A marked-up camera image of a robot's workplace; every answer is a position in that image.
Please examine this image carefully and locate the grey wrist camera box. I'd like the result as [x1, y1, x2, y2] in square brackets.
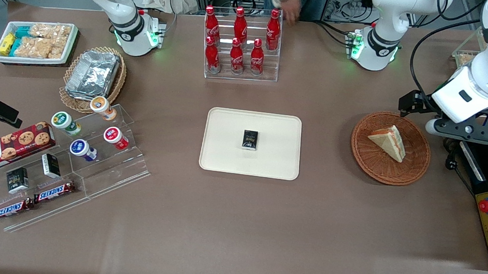
[424, 117, 488, 145]

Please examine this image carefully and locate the clear acrylic stepped display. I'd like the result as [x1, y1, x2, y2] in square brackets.
[0, 93, 156, 245]

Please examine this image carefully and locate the light wicker basket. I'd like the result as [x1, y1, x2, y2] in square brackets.
[58, 43, 129, 117]

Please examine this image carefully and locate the Snickers bar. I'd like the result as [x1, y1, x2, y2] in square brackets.
[33, 178, 77, 208]
[0, 196, 35, 226]

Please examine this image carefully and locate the white rectangular bin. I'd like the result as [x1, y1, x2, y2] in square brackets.
[0, 17, 79, 70]

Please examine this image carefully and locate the clear acrylic bottle rack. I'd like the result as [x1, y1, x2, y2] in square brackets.
[200, 4, 284, 85]

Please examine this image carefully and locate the green lid cup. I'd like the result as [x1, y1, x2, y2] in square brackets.
[50, 110, 83, 136]

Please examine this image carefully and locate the person in blue jeans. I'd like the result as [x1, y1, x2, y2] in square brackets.
[298, 0, 329, 24]

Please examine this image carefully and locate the rice cracker pack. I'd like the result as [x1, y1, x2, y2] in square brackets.
[14, 35, 66, 61]
[29, 22, 73, 41]
[458, 53, 477, 70]

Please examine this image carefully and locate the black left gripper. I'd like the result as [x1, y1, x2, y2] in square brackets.
[398, 89, 443, 121]

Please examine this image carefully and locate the red cola bottle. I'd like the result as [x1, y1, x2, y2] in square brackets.
[265, 8, 283, 51]
[249, 38, 266, 76]
[203, 5, 223, 43]
[202, 36, 223, 74]
[233, 7, 250, 44]
[228, 37, 247, 75]

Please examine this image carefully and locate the blue lid cup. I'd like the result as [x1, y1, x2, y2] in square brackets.
[69, 138, 98, 162]

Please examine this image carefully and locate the red Walkers cookie box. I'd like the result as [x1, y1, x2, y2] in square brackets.
[0, 118, 58, 181]

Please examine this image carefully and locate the small black box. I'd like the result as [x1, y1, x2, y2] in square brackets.
[40, 153, 63, 179]
[242, 129, 259, 151]
[4, 166, 31, 196]

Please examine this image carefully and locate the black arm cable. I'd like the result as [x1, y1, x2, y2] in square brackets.
[405, 14, 482, 115]

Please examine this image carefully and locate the triangle sandwich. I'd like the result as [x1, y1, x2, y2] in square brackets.
[366, 123, 408, 163]

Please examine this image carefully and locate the red lid cup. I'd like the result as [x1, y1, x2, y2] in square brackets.
[103, 126, 130, 151]

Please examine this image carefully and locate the yellow snack packet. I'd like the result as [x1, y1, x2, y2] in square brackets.
[0, 32, 16, 57]

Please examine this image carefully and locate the cream plastic tray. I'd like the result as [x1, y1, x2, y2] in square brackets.
[198, 106, 305, 181]

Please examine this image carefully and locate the black cable with plug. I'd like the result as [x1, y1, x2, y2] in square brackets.
[442, 143, 481, 196]

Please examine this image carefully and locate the person's bare hand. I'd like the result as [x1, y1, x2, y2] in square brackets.
[280, 0, 303, 25]

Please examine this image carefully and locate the brown round wicker basket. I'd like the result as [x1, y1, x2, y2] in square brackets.
[347, 109, 435, 188]

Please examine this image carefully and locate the orange lid cup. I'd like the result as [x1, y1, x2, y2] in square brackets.
[89, 95, 118, 122]

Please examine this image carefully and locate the stack of foil trays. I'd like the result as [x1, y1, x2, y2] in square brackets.
[64, 49, 121, 104]

